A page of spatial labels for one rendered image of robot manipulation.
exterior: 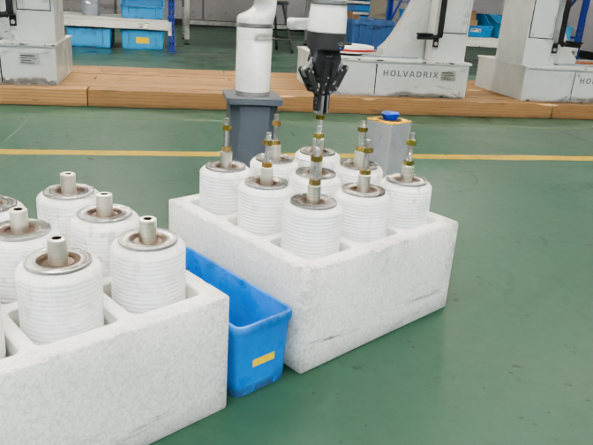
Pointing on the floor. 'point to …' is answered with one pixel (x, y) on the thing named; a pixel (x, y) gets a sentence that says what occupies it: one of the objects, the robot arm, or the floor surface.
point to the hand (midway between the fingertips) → (321, 103)
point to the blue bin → (247, 327)
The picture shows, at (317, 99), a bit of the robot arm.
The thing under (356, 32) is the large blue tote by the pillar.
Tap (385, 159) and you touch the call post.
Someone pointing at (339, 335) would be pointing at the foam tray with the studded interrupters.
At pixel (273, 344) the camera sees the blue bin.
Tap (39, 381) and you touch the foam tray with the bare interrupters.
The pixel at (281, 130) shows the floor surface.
